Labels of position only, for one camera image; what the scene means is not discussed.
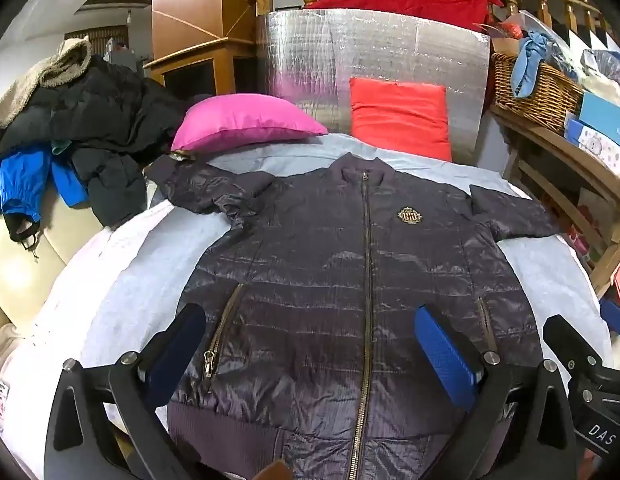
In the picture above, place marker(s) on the grey bed sheet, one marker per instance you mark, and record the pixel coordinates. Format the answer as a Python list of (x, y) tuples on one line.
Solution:
[(140, 270)]

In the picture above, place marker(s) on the red pillow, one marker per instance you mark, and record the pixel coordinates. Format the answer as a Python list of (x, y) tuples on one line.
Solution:
[(399, 115)]

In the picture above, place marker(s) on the cream sofa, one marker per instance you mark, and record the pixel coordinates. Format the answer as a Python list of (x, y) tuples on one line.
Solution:
[(20, 280)]

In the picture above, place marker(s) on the wicker basket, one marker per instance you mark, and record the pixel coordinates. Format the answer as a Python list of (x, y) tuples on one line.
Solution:
[(539, 95)]

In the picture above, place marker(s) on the dark quilted zip jacket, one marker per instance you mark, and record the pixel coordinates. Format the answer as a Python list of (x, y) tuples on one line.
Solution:
[(315, 285)]

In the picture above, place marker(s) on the pink pillow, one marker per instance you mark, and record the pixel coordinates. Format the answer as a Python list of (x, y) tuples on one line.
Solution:
[(240, 120)]

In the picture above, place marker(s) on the pile of dark clothes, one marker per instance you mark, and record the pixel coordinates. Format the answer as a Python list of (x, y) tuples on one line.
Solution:
[(100, 105)]

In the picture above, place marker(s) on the beige fleece garment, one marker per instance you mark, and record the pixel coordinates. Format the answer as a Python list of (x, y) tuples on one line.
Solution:
[(40, 75)]

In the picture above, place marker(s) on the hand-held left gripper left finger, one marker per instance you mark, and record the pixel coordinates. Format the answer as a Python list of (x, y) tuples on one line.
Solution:
[(175, 350)]

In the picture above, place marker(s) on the white printed box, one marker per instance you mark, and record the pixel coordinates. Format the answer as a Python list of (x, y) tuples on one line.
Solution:
[(594, 142)]

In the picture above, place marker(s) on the blue cardboard box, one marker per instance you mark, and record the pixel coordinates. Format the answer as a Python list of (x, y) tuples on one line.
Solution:
[(604, 115)]

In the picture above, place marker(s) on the clear plastic bag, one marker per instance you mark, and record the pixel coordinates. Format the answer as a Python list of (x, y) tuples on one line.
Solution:
[(607, 65)]

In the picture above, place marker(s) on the dark slatted screen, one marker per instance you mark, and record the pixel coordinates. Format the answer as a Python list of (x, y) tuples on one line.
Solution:
[(97, 37)]

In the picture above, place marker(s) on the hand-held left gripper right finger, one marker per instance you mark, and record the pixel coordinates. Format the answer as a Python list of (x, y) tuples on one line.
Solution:
[(444, 355)]

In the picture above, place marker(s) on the light blue cloth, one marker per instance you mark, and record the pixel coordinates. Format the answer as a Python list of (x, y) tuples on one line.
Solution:
[(532, 55)]

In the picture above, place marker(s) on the wooden cabinet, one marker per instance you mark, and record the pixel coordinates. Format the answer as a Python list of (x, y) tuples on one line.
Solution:
[(190, 5)]

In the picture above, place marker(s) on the silver foil mat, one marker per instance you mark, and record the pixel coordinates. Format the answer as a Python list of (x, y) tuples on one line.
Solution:
[(365, 45)]

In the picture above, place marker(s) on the wooden shelf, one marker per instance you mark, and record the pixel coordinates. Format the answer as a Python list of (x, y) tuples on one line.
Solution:
[(564, 152)]

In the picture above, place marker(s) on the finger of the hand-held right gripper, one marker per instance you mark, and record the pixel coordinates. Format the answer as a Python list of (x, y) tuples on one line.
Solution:
[(564, 337), (617, 320)]

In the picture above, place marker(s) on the blue jacket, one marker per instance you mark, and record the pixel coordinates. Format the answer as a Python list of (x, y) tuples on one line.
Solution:
[(20, 175)]

